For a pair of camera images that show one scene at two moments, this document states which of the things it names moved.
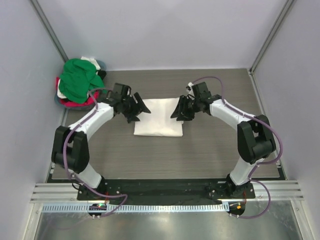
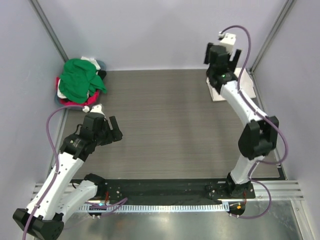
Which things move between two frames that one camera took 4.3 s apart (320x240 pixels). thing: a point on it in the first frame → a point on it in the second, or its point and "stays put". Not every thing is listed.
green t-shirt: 78,78 stays put
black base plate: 166,191 stays put
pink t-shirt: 89,102 stays put
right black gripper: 181,111 → 232,64
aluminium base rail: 279,190 stays put
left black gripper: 132,117 → 113,135
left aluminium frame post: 38,9 stays put
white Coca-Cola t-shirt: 158,122 → 245,85
